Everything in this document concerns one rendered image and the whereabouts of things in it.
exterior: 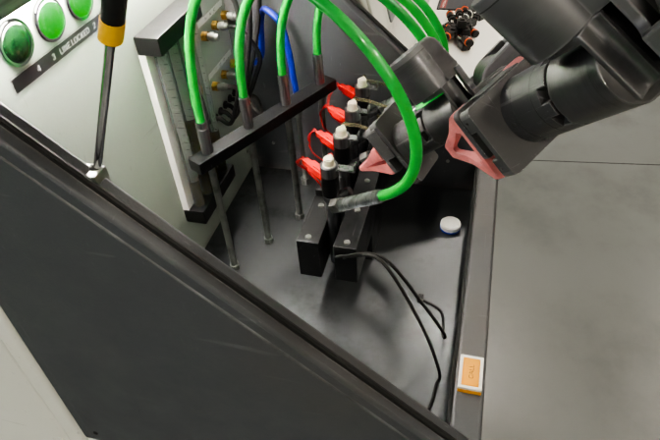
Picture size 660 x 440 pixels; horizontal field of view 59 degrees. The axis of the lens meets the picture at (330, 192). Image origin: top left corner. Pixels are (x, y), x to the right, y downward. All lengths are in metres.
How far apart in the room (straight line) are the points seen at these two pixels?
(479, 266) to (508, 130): 0.49
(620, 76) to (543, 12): 0.06
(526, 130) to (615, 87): 0.09
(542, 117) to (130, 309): 0.46
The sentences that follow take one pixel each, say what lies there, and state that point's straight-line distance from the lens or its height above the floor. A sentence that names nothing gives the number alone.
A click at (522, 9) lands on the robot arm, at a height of 1.49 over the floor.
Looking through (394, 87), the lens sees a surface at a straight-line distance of 0.63.
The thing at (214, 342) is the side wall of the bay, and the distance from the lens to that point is 0.66.
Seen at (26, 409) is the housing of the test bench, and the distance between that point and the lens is 1.06.
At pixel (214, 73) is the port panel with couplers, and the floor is 1.12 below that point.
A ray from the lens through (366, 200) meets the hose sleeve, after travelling 0.75.
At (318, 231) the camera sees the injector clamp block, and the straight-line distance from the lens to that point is 0.96.
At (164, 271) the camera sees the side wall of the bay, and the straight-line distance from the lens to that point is 0.60.
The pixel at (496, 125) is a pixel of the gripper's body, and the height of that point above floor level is 1.38.
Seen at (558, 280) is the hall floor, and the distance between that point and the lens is 2.28.
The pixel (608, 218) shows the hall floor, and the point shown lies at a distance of 2.58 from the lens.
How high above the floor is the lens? 1.64
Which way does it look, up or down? 40 degrees down
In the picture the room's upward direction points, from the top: 4 degrees counter-clockwise
